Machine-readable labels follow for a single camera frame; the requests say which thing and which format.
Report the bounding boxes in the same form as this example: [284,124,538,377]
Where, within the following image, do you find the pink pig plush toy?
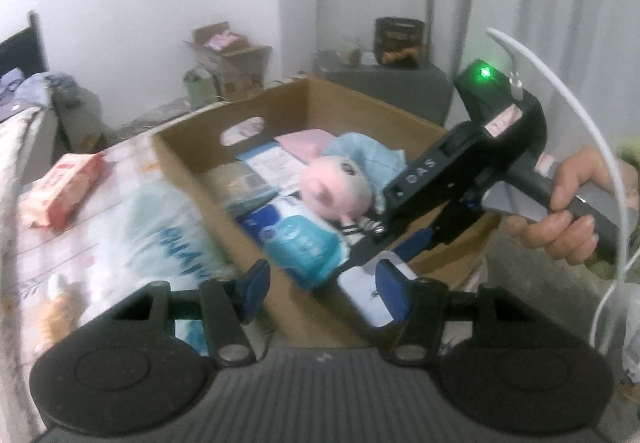
[299,133,408,239]

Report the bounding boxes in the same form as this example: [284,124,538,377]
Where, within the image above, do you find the white cable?
[486,27,632,356]

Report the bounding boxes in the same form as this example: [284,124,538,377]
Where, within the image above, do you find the white pack with blue print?
[90,183,236,359]

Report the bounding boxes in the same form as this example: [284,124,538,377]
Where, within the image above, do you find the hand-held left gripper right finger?
[375,259,533,367]

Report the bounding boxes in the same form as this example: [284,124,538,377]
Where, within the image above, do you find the light blue wipes pack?
[262,215,351,291]

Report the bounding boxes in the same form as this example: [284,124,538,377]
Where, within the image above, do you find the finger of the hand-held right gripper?
[431,194,486,246]
[345,217,444,272]

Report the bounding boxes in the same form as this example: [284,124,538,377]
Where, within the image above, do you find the large cardboard box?
[152,75,501,349]

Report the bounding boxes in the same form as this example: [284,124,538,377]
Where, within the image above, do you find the small open cardboard box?
[182,22,273,101]

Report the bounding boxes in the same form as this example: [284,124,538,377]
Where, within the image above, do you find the dark round container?
[374,17,427,70]

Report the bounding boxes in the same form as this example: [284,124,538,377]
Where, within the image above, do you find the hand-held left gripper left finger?
[112,259,273,367]

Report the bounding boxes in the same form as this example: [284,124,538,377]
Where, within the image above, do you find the pink flat pack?
[275,129,341,158]

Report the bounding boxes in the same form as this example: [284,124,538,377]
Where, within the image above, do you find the grey cloth bundle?
[50,78,108,154]

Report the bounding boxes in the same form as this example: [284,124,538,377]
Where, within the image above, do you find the pale green container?
[182,67,217,108]

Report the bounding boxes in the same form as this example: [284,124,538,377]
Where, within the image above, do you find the plain white pack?
[337,263,418,329]

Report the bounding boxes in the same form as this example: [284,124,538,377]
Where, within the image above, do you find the greenish flat packet stack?
[205,160,278,218]

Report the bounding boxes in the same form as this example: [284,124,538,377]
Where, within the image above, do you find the person's right hand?
[505,145,619,266]

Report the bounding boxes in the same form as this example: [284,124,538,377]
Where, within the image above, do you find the grey cabinet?
[312,50,453,126]

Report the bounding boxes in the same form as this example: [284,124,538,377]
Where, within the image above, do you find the dark headboard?
[0,10,48,78]

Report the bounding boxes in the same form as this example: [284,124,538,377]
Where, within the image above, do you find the white blue flat packet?
[237,143,301,188]

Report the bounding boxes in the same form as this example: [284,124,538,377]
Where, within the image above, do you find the purple clothes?
[0,68,76,124]

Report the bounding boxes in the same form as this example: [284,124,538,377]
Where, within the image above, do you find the white blue soft pack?
[237,200,311,244]

